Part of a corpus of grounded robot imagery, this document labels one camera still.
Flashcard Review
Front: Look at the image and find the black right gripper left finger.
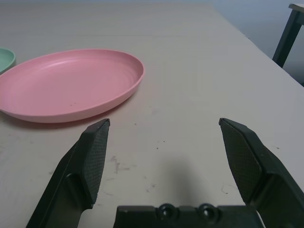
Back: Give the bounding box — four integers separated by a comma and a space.
25, 118, 111, 228

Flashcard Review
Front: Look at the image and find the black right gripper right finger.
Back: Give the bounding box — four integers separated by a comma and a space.
218, 117, 304, 228

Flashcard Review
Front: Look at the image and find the pink plastic plate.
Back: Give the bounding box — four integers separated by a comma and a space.
0, 48, 145, 124

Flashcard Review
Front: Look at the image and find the green plastic plate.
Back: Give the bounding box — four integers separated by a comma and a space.
0, 47, 16, 74

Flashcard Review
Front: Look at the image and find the black framed side table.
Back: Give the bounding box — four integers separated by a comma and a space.
272, 3, 304, 69

